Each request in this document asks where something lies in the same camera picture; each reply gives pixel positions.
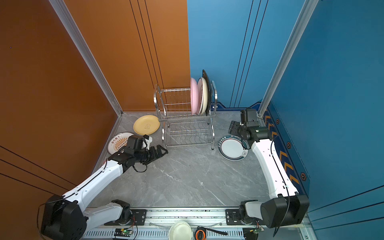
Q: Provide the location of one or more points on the white bowl on rail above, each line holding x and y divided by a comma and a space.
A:
180, 231

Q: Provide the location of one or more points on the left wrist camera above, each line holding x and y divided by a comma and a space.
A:
147, 141

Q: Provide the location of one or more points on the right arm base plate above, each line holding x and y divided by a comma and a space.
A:
238, 217

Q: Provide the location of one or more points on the chrome two-tier dish rack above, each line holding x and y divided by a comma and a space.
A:
181, 128

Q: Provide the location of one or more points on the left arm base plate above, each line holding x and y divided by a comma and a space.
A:
138, 217

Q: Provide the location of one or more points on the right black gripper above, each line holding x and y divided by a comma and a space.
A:
233, 127

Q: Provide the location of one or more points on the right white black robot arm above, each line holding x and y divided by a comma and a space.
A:
286, 205

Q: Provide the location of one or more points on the green circuit board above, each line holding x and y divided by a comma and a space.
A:
123, 233

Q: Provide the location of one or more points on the aluminium mounting rail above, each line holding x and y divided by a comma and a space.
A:
186, 213

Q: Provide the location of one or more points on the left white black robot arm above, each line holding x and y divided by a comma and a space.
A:
52, 224

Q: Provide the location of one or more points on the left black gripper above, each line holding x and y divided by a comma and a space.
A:
155, 156

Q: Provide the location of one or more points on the black square floral plate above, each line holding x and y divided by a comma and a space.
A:
209, 100

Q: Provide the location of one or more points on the white plate orange sunburst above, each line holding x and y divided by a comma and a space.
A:
118, 141

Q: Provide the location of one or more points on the yellow round plate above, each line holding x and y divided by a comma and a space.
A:
146, 125

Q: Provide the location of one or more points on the cream round plate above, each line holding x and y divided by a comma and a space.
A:
205, 95

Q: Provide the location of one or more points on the white plate green red rim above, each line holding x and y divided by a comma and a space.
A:
233, 148

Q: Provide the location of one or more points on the white plate green cloud outline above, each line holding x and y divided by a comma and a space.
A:
200, 95

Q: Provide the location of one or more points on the pink round plate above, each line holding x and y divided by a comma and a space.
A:
194, 96

